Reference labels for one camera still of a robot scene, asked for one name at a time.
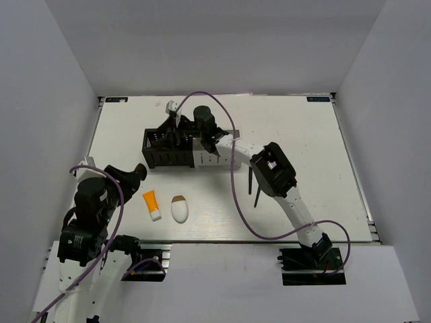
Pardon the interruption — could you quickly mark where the white oval bottle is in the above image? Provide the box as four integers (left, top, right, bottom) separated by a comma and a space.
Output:
171, 195, 189, 224

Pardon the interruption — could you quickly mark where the orange cream tube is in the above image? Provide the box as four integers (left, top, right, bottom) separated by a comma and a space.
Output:
142, 190, 162, 221

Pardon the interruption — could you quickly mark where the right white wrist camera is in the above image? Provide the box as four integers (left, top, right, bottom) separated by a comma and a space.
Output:
165, 100, 181, 116

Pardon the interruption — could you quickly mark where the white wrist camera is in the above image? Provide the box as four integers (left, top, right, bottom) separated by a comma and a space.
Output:
74, 155, 98, 181
165, 100, 181, 116

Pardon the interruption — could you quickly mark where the blue table label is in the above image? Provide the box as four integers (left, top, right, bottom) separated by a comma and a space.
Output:
105, 97, 129, 103
306, 96, 331, 102

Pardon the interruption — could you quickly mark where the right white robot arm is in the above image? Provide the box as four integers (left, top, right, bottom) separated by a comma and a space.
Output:
146, 101, 332, 268

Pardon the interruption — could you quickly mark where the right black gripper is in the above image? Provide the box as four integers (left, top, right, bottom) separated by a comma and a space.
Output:
154, 116, 205, 151

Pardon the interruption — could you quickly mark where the white slotted organizer box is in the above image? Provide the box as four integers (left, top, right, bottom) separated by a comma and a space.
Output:
192, 130, 240, 168

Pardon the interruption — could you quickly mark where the left blue table label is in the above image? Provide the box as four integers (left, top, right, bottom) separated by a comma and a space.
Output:
105, 97, 129, 103

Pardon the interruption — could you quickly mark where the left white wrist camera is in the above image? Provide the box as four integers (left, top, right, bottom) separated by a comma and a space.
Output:
74, 155, 98, 181

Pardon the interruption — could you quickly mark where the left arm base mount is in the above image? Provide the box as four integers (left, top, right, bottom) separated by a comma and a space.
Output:
122, 243, 172, 283

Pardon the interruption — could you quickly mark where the right blue table label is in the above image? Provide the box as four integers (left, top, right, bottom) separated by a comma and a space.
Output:
306, 96, 331, 102

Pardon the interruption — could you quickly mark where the large powder brush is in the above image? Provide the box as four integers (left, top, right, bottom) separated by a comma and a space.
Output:
134, 164, 147, 181

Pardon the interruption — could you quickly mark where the black slotted organizer box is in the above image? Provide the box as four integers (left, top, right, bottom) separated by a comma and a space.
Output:
141, 129, 195, 169

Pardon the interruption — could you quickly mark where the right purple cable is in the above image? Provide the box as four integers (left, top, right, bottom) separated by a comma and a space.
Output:
174, 91, 351, 277

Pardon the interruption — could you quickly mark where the black makeup brush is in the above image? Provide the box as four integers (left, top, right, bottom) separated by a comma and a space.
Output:
254, 186, 261, 208
248, 167, 253, 195

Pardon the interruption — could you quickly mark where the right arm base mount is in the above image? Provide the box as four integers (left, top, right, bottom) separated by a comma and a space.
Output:
277, 248, 346, 286

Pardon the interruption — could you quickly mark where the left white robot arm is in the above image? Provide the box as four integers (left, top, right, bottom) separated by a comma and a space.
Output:
53, 164, 147, 322

